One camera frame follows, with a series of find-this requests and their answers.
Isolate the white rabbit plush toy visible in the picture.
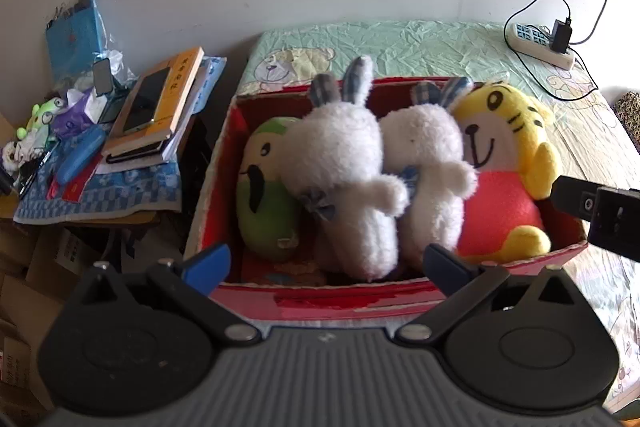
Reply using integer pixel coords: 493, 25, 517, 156
277, 55, 408, 282
380, 77, 478, 270

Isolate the small black phone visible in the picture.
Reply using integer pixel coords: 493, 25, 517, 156
92, 58, 114, 98

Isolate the white power strip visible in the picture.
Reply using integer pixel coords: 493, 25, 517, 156
504, 23, 576, 70

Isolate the red cardboard box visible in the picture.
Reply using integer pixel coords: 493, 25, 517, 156
182, 77, 590, 323

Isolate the black charger cable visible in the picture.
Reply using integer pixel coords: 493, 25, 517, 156
504, 0, 600, 100

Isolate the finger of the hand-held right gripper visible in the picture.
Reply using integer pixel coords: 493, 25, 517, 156
550, 175, 601, 222

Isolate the red booklet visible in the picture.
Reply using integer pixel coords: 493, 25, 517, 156
62, 157, 103, 202

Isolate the patterned stool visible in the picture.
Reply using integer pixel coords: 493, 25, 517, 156
612, 91, 640, 152

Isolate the purple tissue pack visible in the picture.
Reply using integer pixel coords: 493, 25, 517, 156
52, 94, 108, 138

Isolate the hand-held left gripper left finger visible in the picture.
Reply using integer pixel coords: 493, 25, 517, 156
82, 243, 263, 350

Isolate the yellow tiger plush toy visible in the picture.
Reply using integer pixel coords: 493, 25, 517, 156
450, 81, 563, 264

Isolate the blue booklet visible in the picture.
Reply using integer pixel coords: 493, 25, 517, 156
165, 56, 228, 160

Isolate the green frog toy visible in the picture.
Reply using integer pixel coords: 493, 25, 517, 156
17, 99, 68, 140

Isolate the smartphone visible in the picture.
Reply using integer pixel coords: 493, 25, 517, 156
122, 67, 171, 132

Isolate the black charger adapter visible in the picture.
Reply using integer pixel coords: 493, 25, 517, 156
551, 19, 574, 55

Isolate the green plush toy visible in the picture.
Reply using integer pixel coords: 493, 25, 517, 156
236, 116, 303, 263

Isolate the yellow book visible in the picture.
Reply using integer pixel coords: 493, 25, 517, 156
102, 47, 206, 155

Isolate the blue checked cloth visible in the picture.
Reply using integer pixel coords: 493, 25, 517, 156
14, 127, 183, 225

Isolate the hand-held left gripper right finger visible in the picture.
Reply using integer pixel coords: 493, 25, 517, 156
395, 243, 583, 350

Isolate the blue pencil case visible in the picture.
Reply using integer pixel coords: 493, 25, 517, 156
54, 126, 108, 184

